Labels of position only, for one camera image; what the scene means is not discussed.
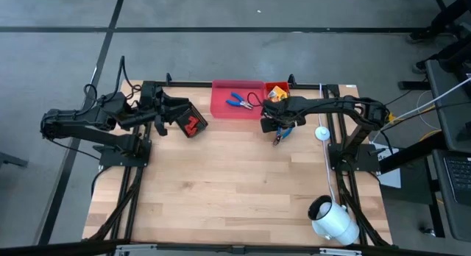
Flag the small yellow card box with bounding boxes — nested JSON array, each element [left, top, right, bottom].
[[270, 85, 288, 99]]

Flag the black mesh basket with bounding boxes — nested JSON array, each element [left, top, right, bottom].
[[174, 101, 209, 139]]

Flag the black laptop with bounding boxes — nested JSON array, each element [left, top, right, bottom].
[[431, 148, 471, 243]]

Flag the white paper sheet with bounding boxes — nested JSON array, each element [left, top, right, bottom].
[[375, 141, 403, 189]]

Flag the white lamp cable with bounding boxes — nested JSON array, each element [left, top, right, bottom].
[[317, 82, 336, 202]]

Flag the dark grey desk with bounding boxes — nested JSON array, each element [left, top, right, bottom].
[[425, 59, 471, 154]]

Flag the blue-handled hole punch pliers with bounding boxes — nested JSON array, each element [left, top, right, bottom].
[[225, 91, 255, 111], [272, 124, 295, 147]]

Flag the thick white cable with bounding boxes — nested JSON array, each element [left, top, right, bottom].
[[371, 76, 471, 143]]

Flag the grey furniture foot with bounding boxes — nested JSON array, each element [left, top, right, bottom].
[[0, 151, 29, 169]]

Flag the white round cable switch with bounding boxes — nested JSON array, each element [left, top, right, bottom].
[[314, 125, 330, 141]]

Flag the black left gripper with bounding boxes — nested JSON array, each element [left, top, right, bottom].
[[140, 81, 193, 136]]

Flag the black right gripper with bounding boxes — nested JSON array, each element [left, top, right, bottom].
[[260, 96, 307, 135]]

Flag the thin white cable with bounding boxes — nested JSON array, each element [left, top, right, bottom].
[[415, 89, 442, 132]]

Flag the large pink plastic tray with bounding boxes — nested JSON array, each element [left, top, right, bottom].
[[210, 79, 266, 121]]

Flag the black aluminium crossbar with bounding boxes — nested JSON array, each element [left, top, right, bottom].
[[0, 239, 471, 256]]

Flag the person's leg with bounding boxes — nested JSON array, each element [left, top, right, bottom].
[[411, 33, 471, 76], [404, 0, 471, 43]]

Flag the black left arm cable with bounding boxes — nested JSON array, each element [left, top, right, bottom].
[[83, 56, 143, 104]]

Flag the small red plastic basket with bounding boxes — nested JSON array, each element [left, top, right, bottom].
[[264, 81, 291, 102]]

